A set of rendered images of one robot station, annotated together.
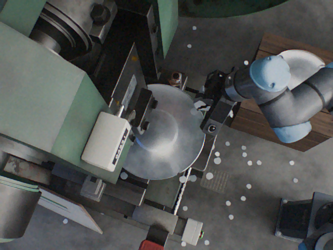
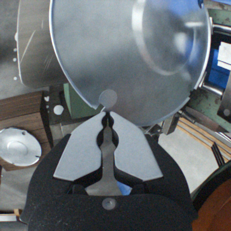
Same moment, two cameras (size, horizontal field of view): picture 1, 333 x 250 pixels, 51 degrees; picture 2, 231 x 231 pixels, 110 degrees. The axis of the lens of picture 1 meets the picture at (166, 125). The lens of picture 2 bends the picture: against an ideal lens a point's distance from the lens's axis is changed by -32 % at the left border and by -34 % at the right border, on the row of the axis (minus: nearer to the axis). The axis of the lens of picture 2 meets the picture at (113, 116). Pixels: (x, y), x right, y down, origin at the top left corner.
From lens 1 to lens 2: 92 cm
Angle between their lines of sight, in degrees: 27
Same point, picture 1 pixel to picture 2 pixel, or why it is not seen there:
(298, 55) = (29, 161)
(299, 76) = (19, 152)
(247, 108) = (34, 113)
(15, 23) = not seen: outside the picture
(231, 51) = not seen: hidden behind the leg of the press
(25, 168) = (214, 5)
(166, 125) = (161, 43)
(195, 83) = not seen: hidden behind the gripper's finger
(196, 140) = (74, 19)
